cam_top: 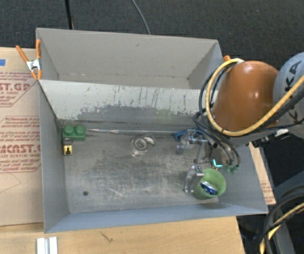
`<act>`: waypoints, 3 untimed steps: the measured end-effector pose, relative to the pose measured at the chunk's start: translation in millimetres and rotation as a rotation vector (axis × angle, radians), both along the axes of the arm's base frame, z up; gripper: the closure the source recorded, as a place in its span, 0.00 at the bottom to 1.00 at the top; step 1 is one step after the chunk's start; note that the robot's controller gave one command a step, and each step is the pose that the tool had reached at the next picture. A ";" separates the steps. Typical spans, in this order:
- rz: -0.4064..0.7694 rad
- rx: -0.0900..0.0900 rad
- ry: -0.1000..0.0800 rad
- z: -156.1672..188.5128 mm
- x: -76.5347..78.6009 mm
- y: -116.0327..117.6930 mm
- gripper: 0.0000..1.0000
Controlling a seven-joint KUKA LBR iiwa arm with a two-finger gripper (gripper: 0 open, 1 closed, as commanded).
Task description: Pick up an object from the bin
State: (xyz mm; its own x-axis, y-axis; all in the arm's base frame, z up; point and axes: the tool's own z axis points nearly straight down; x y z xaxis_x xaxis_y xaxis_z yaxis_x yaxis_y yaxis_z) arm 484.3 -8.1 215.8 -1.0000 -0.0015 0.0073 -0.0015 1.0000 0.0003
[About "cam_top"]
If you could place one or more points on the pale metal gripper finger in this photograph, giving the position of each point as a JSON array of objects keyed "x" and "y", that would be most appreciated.
[
  {"x": 184, "y": 145},
  {"x": 192, "y": 177}
]

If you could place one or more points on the blue and silver small object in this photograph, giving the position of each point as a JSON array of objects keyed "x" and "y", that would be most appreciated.
[{"x": 209, "y": 188}]

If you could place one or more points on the clear glass thing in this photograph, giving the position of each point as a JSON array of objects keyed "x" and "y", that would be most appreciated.
[{"x": 141, "y": 145}]

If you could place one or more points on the grey metal bin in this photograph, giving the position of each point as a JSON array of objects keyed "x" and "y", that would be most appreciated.
[{"x": 120, "y": 173}]

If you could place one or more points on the green toy brick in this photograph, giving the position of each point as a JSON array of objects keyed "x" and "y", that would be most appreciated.
[{"x": 73, "y": 133}]

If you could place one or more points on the yellow and black small block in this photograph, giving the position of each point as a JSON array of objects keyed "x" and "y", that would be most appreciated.
[{"x": 67, "y": 150}]

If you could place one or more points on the brown cardboard board, red print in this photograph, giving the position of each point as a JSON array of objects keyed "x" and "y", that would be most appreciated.
[{"x": 14, "y": 168}]

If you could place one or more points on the black cylinder on white bracket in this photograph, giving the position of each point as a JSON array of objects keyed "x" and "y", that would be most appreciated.
[{"x": 266, "y": 140}]

